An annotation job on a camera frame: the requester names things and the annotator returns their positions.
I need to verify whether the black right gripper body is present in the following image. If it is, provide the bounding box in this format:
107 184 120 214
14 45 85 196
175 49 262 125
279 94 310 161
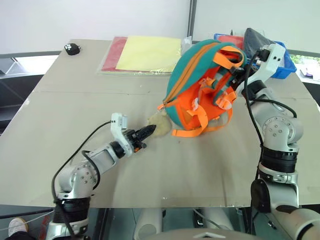
236 63 252 89

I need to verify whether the beige lumpy soft object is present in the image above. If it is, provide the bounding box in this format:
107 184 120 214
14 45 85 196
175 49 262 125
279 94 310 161
146 111 172 137

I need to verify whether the dark grey bag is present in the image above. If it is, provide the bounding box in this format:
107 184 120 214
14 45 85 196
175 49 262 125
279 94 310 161
243 27 275 61

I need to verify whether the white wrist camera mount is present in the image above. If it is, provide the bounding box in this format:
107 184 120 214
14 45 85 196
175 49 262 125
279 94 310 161
246 44 286 85
110 112 133 158

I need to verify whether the yellow paper sheet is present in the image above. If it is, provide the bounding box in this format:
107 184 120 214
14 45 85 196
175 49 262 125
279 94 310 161
115 35 182 74

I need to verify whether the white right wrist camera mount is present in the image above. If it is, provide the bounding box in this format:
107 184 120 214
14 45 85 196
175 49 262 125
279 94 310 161
246 44 286 85

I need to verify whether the red flat item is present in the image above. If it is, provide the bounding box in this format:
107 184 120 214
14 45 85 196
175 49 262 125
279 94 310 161
217 34 245 50

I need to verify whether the dark vertical pillar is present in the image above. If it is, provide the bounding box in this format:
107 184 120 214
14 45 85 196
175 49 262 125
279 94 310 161
186 0 198 42

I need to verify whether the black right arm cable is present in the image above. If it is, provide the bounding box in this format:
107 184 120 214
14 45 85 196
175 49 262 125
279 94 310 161
243 48 298 213

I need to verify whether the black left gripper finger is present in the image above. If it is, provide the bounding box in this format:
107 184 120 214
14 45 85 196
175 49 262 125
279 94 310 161
139 127 157 142
136 124 158 138

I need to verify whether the clear plastic sleeve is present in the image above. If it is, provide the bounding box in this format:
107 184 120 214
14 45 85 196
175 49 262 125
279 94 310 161
95 35 183 76

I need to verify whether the white shoe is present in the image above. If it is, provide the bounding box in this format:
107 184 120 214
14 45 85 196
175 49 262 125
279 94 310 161
8 217 27 238

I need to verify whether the blue plastic bin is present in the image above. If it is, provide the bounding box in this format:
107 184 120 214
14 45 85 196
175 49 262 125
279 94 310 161
213 32 298 80

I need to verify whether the small black white-spotted object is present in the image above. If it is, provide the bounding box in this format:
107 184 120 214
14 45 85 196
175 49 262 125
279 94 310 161
64 43 82 56

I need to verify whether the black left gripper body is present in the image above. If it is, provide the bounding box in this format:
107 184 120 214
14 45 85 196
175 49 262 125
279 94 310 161
124 129 148 154

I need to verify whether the small clear plastic packet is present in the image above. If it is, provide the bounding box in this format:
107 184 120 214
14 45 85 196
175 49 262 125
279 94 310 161
180 36 194 55

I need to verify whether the white rounded robot leg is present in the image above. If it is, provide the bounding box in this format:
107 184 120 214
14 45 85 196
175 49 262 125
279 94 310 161
133 207 164 240
198 207 235 232

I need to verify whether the orange and teal backpack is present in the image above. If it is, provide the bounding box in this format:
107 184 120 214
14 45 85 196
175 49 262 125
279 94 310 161
157 39 248 138

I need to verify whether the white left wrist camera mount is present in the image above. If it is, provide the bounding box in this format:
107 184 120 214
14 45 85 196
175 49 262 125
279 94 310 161
110 112 133 158

